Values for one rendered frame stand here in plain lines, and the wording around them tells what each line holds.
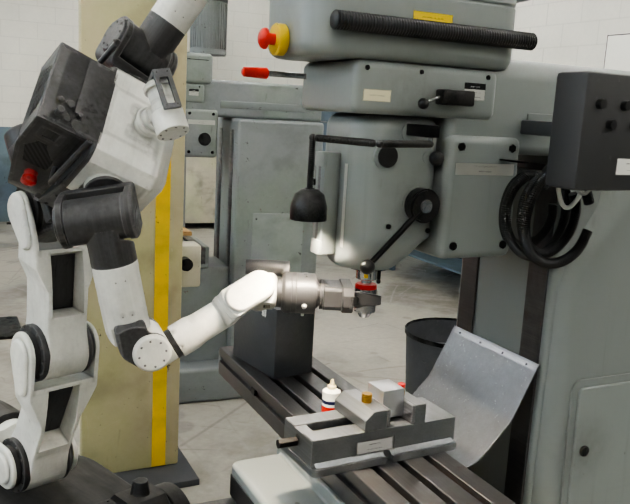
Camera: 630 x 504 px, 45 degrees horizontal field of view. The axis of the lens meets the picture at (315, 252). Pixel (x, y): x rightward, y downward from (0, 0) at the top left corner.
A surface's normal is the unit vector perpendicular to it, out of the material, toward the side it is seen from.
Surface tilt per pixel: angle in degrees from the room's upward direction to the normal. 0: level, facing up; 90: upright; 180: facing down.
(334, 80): 90
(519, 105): 90
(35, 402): 98
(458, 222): 90
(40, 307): 90
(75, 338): 81
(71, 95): 58
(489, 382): 63
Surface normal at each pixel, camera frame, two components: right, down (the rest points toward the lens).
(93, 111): 0.65, -0.37
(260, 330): -0.82, 0.06
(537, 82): 0.43, 0.19
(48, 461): 0.69, 0.40
